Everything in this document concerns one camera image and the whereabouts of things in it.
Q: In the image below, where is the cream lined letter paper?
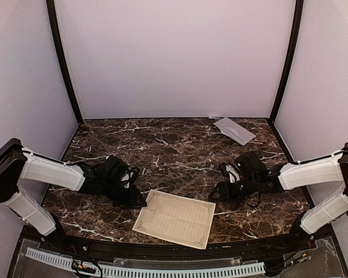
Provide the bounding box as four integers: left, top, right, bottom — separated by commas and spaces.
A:
132, 189, 216, 250

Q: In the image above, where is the black corner post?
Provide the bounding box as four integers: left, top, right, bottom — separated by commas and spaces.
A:
46, 0, 84, 125
269, 0, 304, 126

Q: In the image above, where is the white slotted cable duct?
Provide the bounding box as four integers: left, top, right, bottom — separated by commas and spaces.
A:
25, 247, 266, 278

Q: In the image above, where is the black left corner post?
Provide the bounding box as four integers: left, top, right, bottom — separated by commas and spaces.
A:
46, 0, 84, 125

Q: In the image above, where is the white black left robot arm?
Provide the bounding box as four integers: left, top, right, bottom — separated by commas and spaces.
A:
0, 138, 147, 253

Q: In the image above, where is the black front frame rail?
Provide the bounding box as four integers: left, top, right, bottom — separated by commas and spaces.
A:
37, 231, 317, 263

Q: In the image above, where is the grey paper envelope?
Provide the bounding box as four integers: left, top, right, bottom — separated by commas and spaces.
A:
214, 118, 256, 145

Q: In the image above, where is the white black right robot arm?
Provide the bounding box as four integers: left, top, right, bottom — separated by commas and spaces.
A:
208, 142, 348, 251

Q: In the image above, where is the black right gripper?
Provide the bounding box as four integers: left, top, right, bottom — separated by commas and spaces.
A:
209, 175, 259, 202

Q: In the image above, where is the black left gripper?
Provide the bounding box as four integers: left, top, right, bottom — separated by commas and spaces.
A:
101, 179, 147, 210

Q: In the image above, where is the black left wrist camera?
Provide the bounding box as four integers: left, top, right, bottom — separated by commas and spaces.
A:
101, 156, 140, 188

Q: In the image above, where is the black right corner post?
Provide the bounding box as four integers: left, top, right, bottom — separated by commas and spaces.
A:
269, 0, 304, 126

